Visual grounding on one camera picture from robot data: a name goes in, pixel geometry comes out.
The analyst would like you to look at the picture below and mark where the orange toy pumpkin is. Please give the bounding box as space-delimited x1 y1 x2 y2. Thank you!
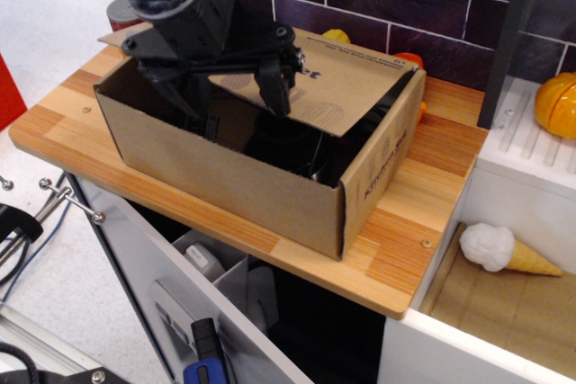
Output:
535 72 575 139

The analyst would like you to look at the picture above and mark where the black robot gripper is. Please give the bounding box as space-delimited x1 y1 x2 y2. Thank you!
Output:
121 0 303 126

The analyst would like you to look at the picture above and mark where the yellow toy vegetable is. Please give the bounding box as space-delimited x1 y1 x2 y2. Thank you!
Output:
322 29 351 44

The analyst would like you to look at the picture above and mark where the metal clamp with black handle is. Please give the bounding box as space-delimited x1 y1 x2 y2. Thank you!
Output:
1 178 106 264

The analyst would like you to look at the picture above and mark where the red panel at left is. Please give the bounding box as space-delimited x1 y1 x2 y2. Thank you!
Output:
0 58 27 130

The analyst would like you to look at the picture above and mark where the grey storage bin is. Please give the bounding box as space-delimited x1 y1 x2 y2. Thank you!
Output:
174 230 279 334

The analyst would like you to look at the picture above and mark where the brown cardboard kitchen set box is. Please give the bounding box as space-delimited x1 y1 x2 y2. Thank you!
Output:
94 30 426 259

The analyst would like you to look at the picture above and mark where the red can grey lid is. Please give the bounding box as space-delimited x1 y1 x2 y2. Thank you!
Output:
106 0 143 34

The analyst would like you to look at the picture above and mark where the blue black tool handle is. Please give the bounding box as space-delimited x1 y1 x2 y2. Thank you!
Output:
183 318 230 384

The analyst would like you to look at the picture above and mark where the blue cable on floor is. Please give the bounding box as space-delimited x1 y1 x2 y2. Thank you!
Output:
0 201 73 304

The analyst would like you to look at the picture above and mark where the dark grey vertical post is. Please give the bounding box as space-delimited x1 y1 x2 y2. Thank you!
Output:
477 0 535 129

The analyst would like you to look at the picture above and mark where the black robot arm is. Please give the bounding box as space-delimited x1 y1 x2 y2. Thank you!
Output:
121 0 304 129

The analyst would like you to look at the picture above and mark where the toy ice cream cone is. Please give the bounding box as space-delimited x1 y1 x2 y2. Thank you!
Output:
460 223 563 277

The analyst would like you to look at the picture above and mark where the black braided hose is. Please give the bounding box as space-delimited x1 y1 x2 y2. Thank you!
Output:
0 341 46 384

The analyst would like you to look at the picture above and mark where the white dish rack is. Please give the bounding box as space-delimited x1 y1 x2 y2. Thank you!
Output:
477 78 575 200

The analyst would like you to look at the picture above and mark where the orange toy carrot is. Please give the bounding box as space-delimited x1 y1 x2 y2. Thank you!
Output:
390 51 428 124

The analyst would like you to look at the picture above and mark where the white cabinet door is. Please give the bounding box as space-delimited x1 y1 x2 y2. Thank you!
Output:
71 176 309 383

